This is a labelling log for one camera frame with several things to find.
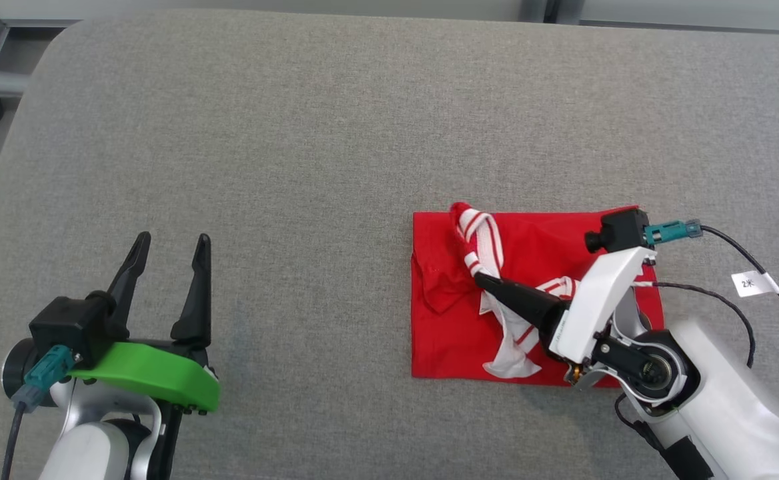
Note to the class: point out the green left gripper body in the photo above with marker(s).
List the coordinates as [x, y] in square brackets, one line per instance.
[163, 376]

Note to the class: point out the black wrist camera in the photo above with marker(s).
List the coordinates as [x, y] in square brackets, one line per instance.
[623, 230]
[69, 323]

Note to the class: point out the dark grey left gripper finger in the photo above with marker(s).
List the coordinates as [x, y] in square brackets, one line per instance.
[129, 286]
[197, 313]

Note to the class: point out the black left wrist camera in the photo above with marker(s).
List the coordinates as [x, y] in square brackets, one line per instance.
[69, 323]

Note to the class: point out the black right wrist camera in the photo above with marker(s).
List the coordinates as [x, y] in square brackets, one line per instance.
[623, 230]

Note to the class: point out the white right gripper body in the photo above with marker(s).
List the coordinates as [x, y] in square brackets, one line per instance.
[596, 300]

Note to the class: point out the red shirt white striped trim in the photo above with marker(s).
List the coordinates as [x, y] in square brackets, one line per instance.
[443, 346]

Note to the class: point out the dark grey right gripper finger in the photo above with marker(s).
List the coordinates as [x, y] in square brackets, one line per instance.
[533, 318]
[536, 300]

